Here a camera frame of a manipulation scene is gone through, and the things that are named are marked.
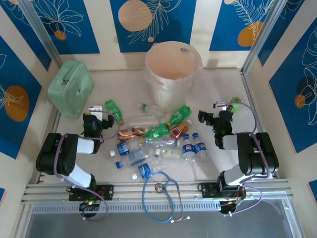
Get crushed orange brown bottle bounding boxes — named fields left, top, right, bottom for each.
left=117, top=127, right=147, bottom=142

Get crushed green plastic bottle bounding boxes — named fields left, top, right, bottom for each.
left=169, top=105, right=193, bottom=126

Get blue label bottle white cap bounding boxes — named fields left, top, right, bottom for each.
left=131, top=158, right=167, bottom=180
left=109, top=138, right=146, bottom=157

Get Pepsi label bottle blue cap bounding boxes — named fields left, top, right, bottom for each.
left=182, top=133, right=197, bottom=165
left=192, top=132, right=208, bottom=162

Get red label bottle white cap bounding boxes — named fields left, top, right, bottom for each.
left=169, top=119, right=193, bottom=139

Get plain clear plastic bottle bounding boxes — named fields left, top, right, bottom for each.
left=125, top=115, right=163, bottom=127

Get white plastic bin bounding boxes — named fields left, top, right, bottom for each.
left=145, top=41, right=203, bottom=110

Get clear bottle with blue cap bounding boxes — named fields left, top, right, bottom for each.
left=115, top=149, right=151, bottom=170

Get clear bottle with purple label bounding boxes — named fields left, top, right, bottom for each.
left=143, top=136, right=182, bottom=149

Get pink plastic bin liner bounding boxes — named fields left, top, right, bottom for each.
left=143, top=41, right=204, bottom=86

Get green bottle with white label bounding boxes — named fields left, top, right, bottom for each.
left=143, top=122, right=172, bottom=139

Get clear bottle green white label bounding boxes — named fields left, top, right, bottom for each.
left=148, top=147, right=183, bottom=160

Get green tape roll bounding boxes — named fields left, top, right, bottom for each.
left=228, top=97, right=243, bottom=115

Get mint green zip case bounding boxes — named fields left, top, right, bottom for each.
left=47, top=60, right=94, bottom=119

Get blue stethoscope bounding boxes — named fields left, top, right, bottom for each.
left=142, top=171, right=191, bottom=224

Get black controller box with LED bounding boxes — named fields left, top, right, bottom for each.
left=219, top=197, right=245, bottom=214
left=79, top=200, right=100, bottom=212

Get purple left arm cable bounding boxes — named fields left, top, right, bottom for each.
left=53, top=111, right=122, bottom=222

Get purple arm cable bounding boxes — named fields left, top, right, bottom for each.
left=220, top=101, right=271, bottom=217
left=53, top=111, right=122, bottom=222

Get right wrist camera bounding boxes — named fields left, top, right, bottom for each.
left=213, top=101, right=233, bottom=113

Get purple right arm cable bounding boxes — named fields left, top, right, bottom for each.
left=220, top=101, right=271, bottom=217

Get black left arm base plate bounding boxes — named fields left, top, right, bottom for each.
left=68, top=184, right=115, bottom=202

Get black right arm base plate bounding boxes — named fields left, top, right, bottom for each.
left=199, top=182, right=246, bottom=199

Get aluminium table edge rail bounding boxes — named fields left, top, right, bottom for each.
left=21, top=178, right=294, bottom=205

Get grey slotted cable duct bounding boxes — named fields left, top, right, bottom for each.
left=31, top=203, right=221, bottom=214

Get aluminium frame post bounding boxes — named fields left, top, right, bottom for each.
left=240, top=0, right=286, bottom=76
left=17, top=0, right=64, bottom=69

